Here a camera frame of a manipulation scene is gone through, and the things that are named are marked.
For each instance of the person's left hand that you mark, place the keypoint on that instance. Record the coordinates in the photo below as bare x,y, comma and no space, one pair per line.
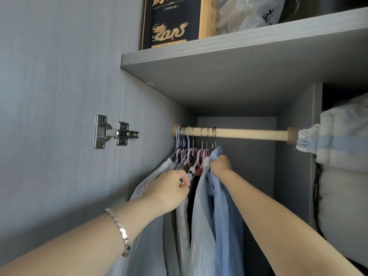
166,192

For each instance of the person's right hand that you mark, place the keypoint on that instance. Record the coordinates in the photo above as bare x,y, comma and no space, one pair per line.
220,166

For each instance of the pink plastic hanger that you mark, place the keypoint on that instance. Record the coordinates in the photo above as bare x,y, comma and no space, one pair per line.
214,135

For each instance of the row of assorted hangers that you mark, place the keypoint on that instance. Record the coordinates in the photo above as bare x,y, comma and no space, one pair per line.
188,152

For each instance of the row of clothes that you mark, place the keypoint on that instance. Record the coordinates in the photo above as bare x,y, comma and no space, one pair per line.
149,241

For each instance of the light blue shirt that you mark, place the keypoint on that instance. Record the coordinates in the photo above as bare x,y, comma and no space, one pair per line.
227,227

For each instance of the white glossy wardrobe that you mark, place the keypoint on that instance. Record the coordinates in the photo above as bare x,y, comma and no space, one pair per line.
57,97

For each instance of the person's left forearm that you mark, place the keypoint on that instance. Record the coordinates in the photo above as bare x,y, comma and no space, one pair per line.
72,250

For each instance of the person's right forearm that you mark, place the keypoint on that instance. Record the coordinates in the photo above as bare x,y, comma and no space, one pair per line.
287,232

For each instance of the wooden hanging rod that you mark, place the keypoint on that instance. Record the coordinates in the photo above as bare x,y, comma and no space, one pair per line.
244,134

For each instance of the metal door hinge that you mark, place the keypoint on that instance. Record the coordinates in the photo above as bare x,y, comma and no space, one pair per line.
122,133

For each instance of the white fleece blanket blue stripe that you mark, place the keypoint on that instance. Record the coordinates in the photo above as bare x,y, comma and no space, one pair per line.
339,135

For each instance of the cream rolled quilt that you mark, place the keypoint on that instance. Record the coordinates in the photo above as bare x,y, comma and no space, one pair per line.
345,212

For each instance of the black box gold dragon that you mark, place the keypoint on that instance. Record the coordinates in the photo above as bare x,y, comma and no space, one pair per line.
175,22

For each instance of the translucent white plastic bag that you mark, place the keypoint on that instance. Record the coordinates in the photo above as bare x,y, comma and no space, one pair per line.
247,14

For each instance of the black shopping bag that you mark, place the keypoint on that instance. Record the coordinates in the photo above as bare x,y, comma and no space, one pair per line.
316,5

